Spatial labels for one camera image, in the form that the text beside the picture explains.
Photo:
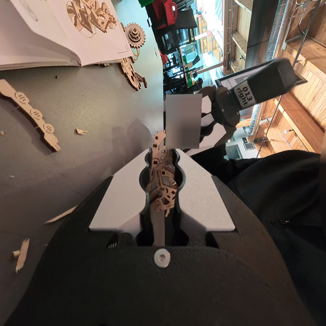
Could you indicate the wavy wooden strip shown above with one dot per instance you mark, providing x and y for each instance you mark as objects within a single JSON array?
[{"x": 35, "y": 114}]

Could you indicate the office chair with red bag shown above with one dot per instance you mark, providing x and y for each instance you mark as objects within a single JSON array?
[{"x": 165, "y": 12}]

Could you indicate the person's black clothing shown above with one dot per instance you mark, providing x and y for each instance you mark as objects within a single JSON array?
[{"x": 280, "y": 191}]

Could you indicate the flat wooden side panel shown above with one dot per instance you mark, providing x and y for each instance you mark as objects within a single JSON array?
[{"x": 130, "y": 71}]

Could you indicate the wooden buggy model chassis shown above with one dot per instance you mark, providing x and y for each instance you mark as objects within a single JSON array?
[{"x": 157, "y": 175}]

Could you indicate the stacked wooden gear wheel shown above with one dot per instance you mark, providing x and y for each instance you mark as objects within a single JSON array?
[{"x": 135, "y": 35}]

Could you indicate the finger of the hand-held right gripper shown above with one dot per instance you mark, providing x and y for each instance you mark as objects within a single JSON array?
[
  {"x": 206, "y": 104},
  {"x": 217, "y": 132}
]

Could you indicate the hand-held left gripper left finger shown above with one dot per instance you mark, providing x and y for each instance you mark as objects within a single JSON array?
[{"x": 119, "y": 203}]

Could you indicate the silver ventilation duct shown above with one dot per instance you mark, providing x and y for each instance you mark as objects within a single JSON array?
[{"x": 276, "y": 30}]

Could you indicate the white instruction booklet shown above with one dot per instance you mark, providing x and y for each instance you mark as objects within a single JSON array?
[{"x": 51, "y": 38}]

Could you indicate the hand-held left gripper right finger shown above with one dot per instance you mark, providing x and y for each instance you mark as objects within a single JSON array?
[{"x": 203, "y": 203}]

